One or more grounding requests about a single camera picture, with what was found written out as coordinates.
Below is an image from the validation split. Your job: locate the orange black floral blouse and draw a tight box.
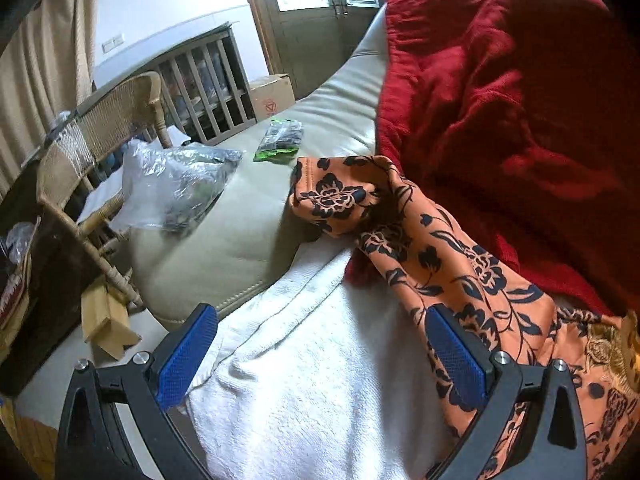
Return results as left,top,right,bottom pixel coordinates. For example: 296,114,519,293
288,156,639,479

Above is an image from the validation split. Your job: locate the white towel sheet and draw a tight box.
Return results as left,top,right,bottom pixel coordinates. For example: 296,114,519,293
186,237,454,479

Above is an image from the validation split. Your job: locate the beige leather sofa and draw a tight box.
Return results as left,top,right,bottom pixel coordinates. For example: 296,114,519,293
129,11,388,330

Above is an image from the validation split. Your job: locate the clear plastic bag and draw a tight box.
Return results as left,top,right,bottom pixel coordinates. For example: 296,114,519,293
111,140,243,232

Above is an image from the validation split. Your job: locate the wicker wooden chair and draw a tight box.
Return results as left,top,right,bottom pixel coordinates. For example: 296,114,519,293
36,72,172,307

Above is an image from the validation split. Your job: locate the small green packet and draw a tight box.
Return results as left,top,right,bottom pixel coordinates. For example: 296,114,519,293
253,118,304,162

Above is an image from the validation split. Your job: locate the red velvet blanket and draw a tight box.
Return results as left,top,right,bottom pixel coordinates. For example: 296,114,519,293
376,0,639,315

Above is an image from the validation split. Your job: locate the dark wooden slatted cabinet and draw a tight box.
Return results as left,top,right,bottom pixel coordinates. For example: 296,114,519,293
105,22,257,145

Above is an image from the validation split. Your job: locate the cardboard box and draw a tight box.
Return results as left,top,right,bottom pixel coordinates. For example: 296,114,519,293
250,74,296,122

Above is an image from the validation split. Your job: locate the beige striped curtain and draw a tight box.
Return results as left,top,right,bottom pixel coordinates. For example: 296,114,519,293
1,0,96,193

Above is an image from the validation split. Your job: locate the brown wooden double door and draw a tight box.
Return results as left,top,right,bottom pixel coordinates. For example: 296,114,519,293
248,0,386,99

